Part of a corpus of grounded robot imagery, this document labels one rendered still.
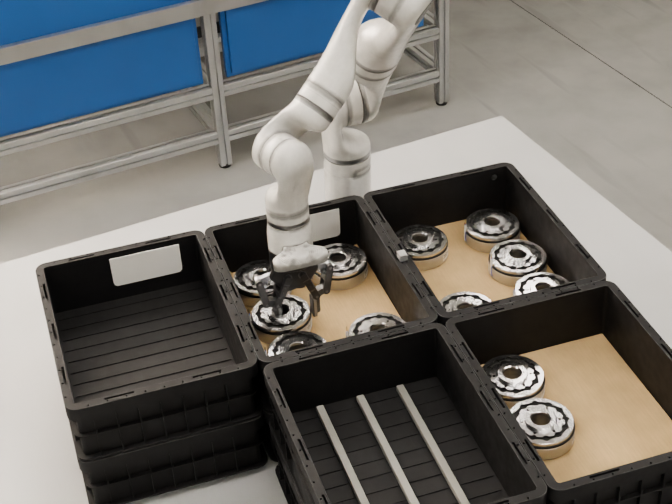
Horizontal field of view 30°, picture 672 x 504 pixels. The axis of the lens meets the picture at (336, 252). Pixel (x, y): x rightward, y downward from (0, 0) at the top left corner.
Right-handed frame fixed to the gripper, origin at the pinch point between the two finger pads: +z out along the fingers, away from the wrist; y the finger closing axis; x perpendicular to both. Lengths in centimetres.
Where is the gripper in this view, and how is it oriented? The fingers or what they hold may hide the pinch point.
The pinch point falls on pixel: (296, 311)
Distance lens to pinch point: 216.0
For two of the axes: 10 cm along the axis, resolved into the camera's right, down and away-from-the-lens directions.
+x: 3.1, 5.4, -7.8
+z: 0.5, 8.1, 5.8
